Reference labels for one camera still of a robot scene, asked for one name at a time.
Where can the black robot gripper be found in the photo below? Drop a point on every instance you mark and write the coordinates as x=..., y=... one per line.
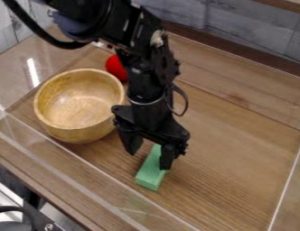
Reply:
x=150, y=122

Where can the green rectangular block stick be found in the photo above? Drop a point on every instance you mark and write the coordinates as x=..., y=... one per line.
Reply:
x=150, y=175

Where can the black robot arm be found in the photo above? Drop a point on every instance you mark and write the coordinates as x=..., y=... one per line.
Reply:
x=136, y=32

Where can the brown wooden bowl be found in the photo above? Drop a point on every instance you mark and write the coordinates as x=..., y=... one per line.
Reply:
x=73, y=105

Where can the red plush radish toy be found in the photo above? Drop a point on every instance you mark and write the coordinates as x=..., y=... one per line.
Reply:
x=116, y=68

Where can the black stand under table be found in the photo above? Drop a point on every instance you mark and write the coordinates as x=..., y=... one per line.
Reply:
x=26, y=218

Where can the clear acrylic tray wall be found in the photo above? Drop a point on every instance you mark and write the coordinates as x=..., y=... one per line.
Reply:
x=98, y=201

